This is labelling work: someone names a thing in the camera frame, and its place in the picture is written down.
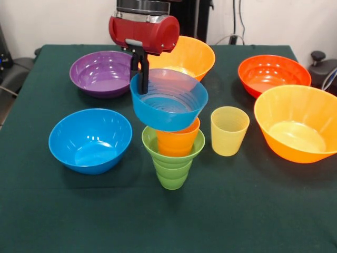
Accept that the thin black wall cable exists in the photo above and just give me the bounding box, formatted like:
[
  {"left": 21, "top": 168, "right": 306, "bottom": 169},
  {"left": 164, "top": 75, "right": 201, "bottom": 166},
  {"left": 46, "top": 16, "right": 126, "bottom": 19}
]
[{"left": 238, "top": 0, "right": 246, "bottom": 36}]

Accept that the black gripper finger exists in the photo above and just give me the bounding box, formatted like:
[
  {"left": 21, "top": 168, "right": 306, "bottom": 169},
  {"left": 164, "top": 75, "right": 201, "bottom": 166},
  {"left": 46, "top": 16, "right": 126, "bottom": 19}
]
[
  {"left": 137, "top": 52, "right": 150, "bottom": 95},
  {"left": 129, "top": 51, "right": 142, "bottom": 82}
]

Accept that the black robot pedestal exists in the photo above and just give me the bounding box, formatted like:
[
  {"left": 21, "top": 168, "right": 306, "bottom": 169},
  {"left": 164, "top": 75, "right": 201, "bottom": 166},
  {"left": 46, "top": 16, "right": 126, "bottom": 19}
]
[{"left": 170, "top": 0, "right": 214, "bottom": 44}]

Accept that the dark green tablecloth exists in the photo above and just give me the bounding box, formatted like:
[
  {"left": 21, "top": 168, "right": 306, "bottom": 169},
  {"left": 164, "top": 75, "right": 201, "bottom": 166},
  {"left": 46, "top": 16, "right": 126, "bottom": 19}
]
[{"left": 0, "top": 44, "right": 337, "bottom": 253}]

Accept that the black computer case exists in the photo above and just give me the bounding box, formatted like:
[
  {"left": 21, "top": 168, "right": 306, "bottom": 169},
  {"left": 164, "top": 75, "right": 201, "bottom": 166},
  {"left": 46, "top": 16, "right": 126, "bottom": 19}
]
[{"left": 0, "top": 25, "right": 14, "bottom": 82}]

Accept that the round blue plastic bowl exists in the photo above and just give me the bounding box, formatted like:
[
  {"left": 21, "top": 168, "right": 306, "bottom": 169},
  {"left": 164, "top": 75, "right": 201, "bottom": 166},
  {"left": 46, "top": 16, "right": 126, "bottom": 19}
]
[{"left": 48, "top": 108, "right": 133, "bottom": 176}]

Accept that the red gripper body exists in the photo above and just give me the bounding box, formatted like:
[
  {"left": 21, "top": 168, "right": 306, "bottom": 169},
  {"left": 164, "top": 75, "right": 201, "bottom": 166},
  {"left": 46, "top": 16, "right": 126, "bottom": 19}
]
[{"left": 108, "top": 15, "right": 181, "bottom": 57}]

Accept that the red plastic bowl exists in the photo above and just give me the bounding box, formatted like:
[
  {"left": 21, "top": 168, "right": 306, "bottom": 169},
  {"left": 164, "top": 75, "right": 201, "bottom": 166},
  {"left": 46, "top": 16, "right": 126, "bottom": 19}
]
[{"left": 237, "top": 54, "right": 312, "bottom": 100}]

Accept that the black chair with knob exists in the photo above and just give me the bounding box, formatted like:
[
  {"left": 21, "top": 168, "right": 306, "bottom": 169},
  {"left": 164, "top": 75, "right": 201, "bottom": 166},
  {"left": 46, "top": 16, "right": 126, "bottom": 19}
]
[{"left": 308, "top": 51, "right": 337, "bottom": 96}]

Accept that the green plastic bowl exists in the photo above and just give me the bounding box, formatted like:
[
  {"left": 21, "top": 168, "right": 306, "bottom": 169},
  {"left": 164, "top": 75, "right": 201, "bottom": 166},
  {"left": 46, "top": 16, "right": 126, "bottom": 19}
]
[{"left": 141, "top": 125, "right": 206, "bottom": 166}]

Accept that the white blue cable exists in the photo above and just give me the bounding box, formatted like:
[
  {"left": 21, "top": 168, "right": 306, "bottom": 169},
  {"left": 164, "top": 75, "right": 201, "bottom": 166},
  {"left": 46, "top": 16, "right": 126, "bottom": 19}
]
[{"left": 321, "top": 67, "right": 337, "bottom": 91}]

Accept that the yellow plastic cup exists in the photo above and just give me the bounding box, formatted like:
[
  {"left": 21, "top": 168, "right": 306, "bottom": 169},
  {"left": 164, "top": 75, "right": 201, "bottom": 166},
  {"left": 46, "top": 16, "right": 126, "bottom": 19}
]
[{"left": 210, "top": 106, "right": 250, "bottom": 157}]

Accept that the large orange plastic bowl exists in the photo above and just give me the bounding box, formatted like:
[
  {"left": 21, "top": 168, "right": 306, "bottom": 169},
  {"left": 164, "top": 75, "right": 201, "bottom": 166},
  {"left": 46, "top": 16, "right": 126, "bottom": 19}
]
[
  {"left": 254, "top": 84, "right": 337, "bottom": 164},
  {"left": 147, "top": 35, "right": 216, "bottom": 82}
]

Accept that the orange plastic cup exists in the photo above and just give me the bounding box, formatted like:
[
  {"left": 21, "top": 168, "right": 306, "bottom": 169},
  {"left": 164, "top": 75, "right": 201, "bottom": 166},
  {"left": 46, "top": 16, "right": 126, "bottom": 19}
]
[{"left": 155, "top": 118, "right": 201, "bottom": 157}]

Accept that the shallow translucent blue bowl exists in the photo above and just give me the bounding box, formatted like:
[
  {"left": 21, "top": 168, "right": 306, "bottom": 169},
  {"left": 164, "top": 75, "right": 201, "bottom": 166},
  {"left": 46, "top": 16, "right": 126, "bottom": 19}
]
[{"left": 130, "top": 68, "right": 209, "bottom": 132}]

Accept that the green plastic cup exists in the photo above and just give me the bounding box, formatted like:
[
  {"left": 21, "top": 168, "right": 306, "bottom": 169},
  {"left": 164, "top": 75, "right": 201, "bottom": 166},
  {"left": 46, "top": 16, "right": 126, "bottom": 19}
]
[{"left": 153, "top": 155, "right": 194, "bottom": 191}]

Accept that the black wall cable with plug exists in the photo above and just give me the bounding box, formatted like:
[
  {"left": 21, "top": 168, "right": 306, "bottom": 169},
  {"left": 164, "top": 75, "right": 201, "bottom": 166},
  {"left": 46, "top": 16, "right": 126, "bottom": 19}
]
[{"left": 229, "top": 0, "right": 238, "bottom": 45}]

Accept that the black office chair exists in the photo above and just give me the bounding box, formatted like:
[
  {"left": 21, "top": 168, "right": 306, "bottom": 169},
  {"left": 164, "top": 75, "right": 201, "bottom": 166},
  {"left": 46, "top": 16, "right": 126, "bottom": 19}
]
[{"left": 0, "top": 47, "right": 43, "bottom": 127}]

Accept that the purple plastic bowl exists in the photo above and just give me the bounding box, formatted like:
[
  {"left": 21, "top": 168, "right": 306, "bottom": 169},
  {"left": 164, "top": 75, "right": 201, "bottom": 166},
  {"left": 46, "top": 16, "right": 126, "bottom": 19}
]
[{"left": 69, "top": 51, "right": 134, "bottom": 100}]

